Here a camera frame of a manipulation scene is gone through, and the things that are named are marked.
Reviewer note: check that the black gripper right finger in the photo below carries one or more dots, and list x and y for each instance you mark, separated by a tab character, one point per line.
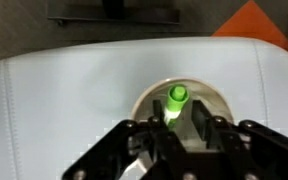
249	149

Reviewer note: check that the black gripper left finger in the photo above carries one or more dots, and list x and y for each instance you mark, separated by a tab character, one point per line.
127	142

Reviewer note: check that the green marker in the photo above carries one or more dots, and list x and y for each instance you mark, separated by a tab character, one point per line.
177	96

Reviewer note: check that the blue padded chair near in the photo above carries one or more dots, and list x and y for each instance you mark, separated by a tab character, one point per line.
55	104

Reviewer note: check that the orange patterned rug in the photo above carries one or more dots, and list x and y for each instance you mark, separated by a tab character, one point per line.
251	21

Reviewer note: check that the black stand base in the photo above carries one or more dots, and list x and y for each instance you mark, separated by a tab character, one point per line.
62	11

